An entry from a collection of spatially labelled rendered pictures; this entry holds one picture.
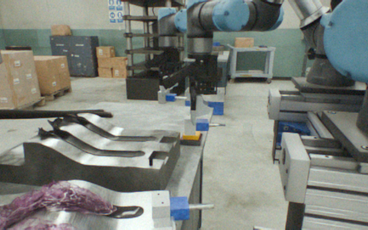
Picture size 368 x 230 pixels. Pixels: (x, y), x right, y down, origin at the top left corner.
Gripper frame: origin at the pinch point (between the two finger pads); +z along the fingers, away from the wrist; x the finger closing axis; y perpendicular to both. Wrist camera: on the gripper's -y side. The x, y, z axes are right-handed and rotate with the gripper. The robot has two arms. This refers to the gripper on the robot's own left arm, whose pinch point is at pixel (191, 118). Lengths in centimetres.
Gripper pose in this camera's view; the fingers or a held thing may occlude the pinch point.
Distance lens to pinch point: 81.1
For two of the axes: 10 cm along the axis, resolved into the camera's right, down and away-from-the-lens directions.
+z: 0.0, 9.5, 3.1
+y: 10.0, 0.0, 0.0
